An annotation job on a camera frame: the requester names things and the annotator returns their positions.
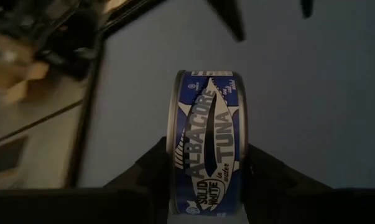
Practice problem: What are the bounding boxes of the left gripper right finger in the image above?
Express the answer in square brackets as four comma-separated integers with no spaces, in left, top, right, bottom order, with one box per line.
[244,143,333,191]

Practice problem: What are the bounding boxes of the dark blue label tuna can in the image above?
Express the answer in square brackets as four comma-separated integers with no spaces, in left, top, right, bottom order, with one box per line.
[165,70,249,217]

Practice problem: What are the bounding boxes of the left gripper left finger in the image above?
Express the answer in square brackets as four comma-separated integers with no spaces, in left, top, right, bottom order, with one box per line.
[103,136,171,189]

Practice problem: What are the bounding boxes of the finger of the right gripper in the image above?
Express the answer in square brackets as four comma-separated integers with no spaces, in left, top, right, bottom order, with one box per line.
[205,0,247,42]
[300,0,314,20]

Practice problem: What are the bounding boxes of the blue table mat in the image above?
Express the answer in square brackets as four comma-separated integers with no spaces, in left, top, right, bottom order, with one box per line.
[65,0,375,224]

